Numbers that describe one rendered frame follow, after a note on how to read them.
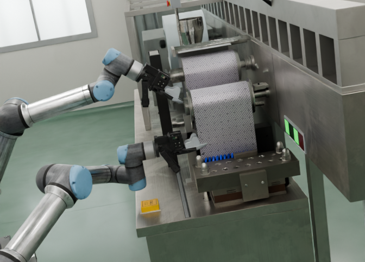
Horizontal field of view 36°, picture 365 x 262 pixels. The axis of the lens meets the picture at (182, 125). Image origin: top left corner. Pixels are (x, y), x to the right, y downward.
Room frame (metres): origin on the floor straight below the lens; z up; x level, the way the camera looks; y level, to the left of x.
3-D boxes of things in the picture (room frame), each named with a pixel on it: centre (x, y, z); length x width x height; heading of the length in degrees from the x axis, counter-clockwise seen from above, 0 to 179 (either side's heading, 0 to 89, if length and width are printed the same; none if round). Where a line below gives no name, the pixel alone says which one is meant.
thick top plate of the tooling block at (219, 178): (2.08, -0.21, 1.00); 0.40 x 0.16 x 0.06; 92
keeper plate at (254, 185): (1.99, -0.23, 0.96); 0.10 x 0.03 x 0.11; 92
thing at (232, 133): (2.20, -0.17, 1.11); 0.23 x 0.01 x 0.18; 92
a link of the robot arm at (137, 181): (2.19, 0.24, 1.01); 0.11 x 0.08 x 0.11; 57
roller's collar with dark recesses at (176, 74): (2.51, -0.01, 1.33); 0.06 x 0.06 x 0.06; 2
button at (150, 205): (2.09, 0.18, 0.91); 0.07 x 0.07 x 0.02; 2
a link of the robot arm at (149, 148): (2.19, 0.15, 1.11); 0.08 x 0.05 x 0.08; 2
